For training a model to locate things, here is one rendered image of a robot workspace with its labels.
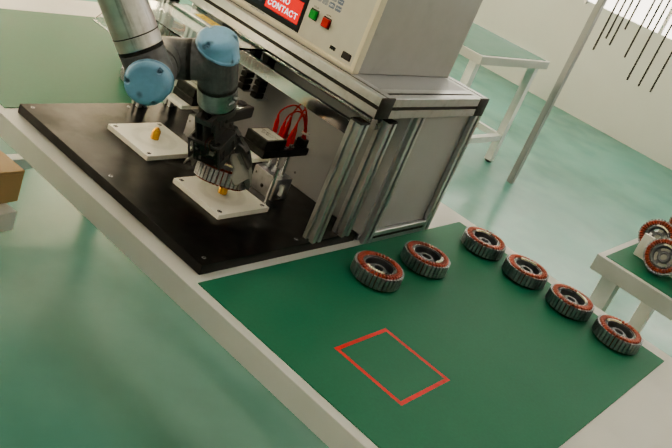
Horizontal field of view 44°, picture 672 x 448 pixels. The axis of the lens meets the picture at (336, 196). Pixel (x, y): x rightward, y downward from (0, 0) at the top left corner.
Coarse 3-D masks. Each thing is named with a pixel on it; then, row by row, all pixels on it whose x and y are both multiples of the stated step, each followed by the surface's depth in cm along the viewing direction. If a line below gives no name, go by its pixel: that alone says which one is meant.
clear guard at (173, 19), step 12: (156, 12) 174; (168, 12) 178; (180, 12) 181; (192, 12) 185; (204, 12) 189; (168, 24) 170; (180, 24) 173; (192, 24) 176; (204, 24) 180; (168, 36) 166; (180, 36) 165; (192, 36) 168; (240, 36) 182; (240, 48) 174; (252, 48) 177; (264, 48) 180
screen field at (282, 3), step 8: (272, 0) 180; (280, 0) 178; (288, 0) 177; (296, 0) 175; (272, 8) 180; (280, 8) 178; (288, 8) 177; (296, 8) 176; (288, 16) 177; (296, 16) 176; (296, 24) 176
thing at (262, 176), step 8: (256, 168) 186; (264, 168) 185; (272, 168) 187; (256, 176) 186; (264, 176) 185; (272, 176) 183; (280, 176) 184; (288, 176) 186; (256, 184) 186; (264, 184) 185; (280, 184) 184; (288, 184) 186; (264, 192) 185; (272, 192) 184; (272, 200) 185
